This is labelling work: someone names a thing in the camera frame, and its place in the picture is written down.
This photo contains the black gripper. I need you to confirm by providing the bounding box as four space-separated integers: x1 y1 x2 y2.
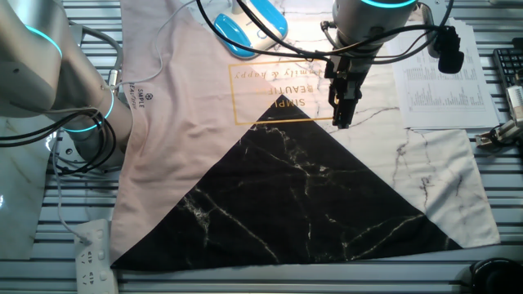
324 52 373 129

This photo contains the blue and white desk lamp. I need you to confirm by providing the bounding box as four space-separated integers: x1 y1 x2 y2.
212 0 289 60

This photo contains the marble pink black tablecloth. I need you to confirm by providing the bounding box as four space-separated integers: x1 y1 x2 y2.
109 0 502 273

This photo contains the paper sheet with printed table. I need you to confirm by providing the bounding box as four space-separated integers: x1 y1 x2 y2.
385 17 500 131

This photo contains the black keyboard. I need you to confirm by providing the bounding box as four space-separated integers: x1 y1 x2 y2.
491 46 523 89

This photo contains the white power strip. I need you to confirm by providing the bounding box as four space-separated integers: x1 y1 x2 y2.
74 218 120 294

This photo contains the white marble mat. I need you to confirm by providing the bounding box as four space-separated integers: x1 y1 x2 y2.
0 115 57 261

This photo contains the black wrist cable bundle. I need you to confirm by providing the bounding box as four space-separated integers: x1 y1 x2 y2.
194 0 455 67

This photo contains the black cable plug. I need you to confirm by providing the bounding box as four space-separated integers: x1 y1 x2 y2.
433 25 466 75

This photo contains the small silver clamp bracket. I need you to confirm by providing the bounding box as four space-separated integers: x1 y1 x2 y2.
474 119 522 149

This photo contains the silver depth camera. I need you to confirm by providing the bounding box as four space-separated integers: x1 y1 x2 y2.
505 84 523 128

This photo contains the camera stand black round base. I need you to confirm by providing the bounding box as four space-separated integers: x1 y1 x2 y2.
468 257 523 294

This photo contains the thick grey robot cable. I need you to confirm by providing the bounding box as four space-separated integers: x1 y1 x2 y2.
78 24 125 89

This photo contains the black base cable bundle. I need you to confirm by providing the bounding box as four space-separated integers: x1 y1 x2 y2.
0 107 118 177

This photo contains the thin white lamp cable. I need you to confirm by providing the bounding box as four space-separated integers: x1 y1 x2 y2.
50 0 198 247

